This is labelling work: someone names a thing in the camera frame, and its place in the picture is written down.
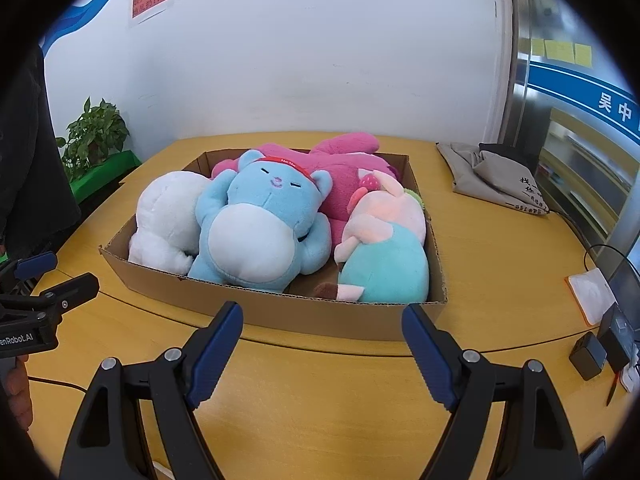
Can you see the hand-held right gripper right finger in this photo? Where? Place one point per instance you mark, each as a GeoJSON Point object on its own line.
{"type": "Point", "coordinates": [430, 360]}

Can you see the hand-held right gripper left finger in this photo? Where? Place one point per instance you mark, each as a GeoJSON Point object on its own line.
{"type": "Point", "coordinates": [215, 355]}

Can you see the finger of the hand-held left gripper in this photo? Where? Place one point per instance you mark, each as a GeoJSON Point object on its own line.
{"type": "Point", "coordinates": [35, 263]}
{"type": "Point", "coordinates": [70, 287]}

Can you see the brown cardboard box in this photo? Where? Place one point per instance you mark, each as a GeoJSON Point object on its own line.
{"type": "Point", "coordinates": [300, 317]}

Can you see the pig plush toy teal body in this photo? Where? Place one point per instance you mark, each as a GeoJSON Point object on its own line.
{"type": "Point", "coordinates": [385, 260]}

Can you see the white plush toy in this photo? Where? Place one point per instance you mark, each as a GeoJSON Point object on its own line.
{"type": "Point", "coordinates": [165, 220]}

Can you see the blue bear plush toy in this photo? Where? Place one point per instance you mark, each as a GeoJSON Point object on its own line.
{"type": "Point", "coordinates": [260, 210]}

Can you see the large pink plush toy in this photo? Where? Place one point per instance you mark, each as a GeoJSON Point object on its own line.
{"type": "Point", "coordinates": [340, 160]}

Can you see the person's left hand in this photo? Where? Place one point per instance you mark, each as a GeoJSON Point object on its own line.
{"type": "Point", "coordinates": [17, 395]}

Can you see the person's dark clothing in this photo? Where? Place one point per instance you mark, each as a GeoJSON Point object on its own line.
{"type": "Point", "coordinates": [35, 170]}

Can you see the green planter box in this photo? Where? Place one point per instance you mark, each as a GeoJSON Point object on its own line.
{"type": "Point", "coordinates": [105, 172]}

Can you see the green potted plant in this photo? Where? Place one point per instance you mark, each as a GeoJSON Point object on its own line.
{"type": "Point", "coordinates": [95, 135]}

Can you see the black cube charger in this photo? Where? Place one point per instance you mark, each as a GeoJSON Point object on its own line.
{"type": "Point", "coordinates": [587, 357]}

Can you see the green plush toy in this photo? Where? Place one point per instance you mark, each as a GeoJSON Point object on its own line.
{"type": "Point", "coordinates": [417, 202]}

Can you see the white mouse pad orange edge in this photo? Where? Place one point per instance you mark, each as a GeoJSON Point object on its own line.
{"type": "Point", "coordinates": [592, 292]}

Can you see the red pen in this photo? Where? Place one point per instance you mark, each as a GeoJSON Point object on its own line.
{"type": "Point", "coordinates": [612, 390]}

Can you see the black device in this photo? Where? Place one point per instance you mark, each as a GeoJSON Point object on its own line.
{"type": "Point", "coordinates": [595, 452]}

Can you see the black power adapter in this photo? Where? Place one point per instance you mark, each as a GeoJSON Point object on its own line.
{"type": "Point", "coordinates": [617, 335]}

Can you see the grey cloth bag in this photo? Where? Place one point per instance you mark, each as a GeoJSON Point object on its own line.
{"type": "Point", "coordinates": [490, 175]}

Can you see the black pouch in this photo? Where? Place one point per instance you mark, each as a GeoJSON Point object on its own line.
{"type": "Point", "coordinates": [492, 147]}

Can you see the metal framed glass door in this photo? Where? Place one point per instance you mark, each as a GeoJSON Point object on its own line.
{"type": "Point", "coordinates": [575, 160]}

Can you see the blue door banner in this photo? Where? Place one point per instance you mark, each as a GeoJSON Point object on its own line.
{"type": "Point", "coordinates": [575, 85]}

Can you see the yellow sticky note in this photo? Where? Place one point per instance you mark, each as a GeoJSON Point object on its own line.
{"type": "Point", "coordinates": [537, 46]}
{"type": "Point", "coordinates": [560, 50]}
{"type": "Point", "coordinates": [583, 54]}

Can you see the blue wave wall decal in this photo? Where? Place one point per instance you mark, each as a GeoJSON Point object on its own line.
{"type": "Point", "coordinates": [80, 10]}

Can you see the red wall sign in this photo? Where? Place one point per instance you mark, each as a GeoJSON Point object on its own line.
{"type": "Point", "coordinates": [150, 2]}

